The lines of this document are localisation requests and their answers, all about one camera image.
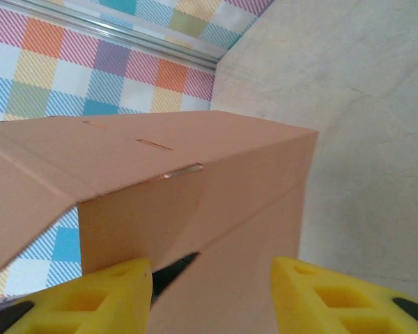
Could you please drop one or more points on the orange paper box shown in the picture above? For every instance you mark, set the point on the orange paper box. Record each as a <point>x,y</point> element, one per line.
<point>195,208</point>

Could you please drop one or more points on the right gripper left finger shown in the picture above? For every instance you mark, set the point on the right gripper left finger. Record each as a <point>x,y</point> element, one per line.
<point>90,306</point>

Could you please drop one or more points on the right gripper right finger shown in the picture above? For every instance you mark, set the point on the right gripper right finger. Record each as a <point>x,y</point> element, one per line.
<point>334,306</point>

